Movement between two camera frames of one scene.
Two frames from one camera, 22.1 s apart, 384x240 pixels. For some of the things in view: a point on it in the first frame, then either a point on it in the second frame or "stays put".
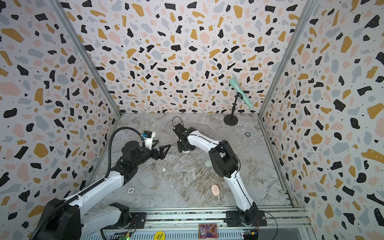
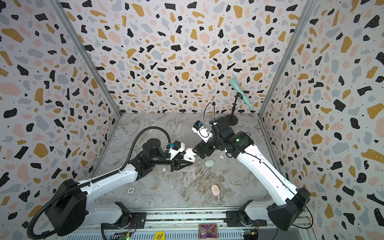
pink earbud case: [215, 189] stays put
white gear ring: [130, 190] stays put
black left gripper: [162, 154] -> [176, 164]
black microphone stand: [232, 119] stays put
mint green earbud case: [208, 164] stays put
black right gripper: [180, 142] -> [201, 149]
